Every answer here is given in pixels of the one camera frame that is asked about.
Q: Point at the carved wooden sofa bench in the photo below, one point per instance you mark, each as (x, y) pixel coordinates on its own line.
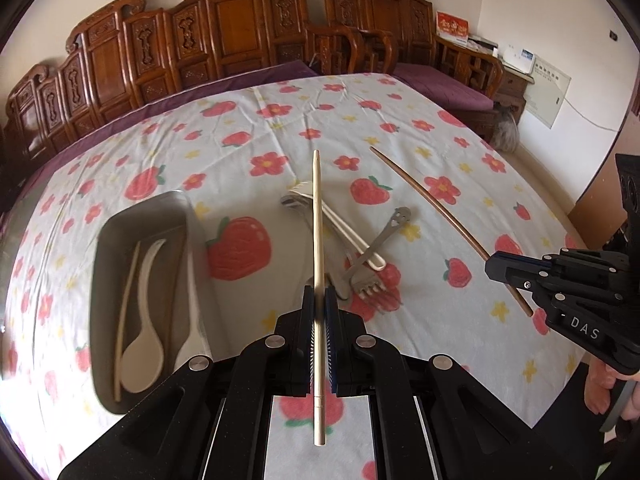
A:
(235, 25)

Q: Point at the large cream plastic spoon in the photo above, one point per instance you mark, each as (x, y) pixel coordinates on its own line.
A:
(142, 360)

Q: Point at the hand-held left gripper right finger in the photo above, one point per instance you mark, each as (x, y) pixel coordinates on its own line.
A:
(332, 325)

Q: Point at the rectangular metal tray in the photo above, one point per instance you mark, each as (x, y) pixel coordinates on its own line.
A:
(165, 230)

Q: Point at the carved wooden armchair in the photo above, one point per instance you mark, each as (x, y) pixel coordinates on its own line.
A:
(380, 15)

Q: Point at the red card on cabinet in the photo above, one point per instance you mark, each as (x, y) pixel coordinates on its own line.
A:
(452, 27)

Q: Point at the grey plastic bag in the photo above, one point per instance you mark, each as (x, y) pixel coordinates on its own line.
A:
(505, 130)

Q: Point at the purple armchair cushion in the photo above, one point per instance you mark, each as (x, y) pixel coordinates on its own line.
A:
(440, 85)

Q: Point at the light wooden chopstick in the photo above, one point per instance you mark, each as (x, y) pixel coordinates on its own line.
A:
(125, 320)
(316, 220)

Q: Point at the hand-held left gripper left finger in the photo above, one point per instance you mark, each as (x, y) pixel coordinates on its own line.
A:
(309, 320)

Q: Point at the slim cream plastic spoon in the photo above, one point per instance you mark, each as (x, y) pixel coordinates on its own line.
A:
(194, 305)

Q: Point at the brown wooden chopstick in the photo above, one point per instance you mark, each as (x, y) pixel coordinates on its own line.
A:
(430, 200)

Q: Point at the floral strawberry tablecloth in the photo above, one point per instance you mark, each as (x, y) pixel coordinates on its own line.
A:
(280, 125)

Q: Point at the white box on side table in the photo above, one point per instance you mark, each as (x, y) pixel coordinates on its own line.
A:
(484, 46)

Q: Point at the purple bench cushion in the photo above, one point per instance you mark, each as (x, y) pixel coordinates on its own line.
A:
(280, 71)

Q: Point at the brown board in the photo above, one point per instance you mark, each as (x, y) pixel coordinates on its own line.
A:
(597, 205)

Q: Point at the person's right hand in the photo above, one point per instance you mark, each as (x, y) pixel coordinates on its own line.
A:
(597, 390)

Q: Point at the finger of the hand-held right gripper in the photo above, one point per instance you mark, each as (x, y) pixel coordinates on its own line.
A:
(520, 277)
(585, 265)

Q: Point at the white wall panel door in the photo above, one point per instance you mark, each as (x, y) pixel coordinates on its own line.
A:
(547, 92)

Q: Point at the white desk device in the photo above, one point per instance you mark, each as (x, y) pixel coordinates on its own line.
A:
(517, 59)

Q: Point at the wooden side table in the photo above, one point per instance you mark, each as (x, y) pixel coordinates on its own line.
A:
(512, 90)

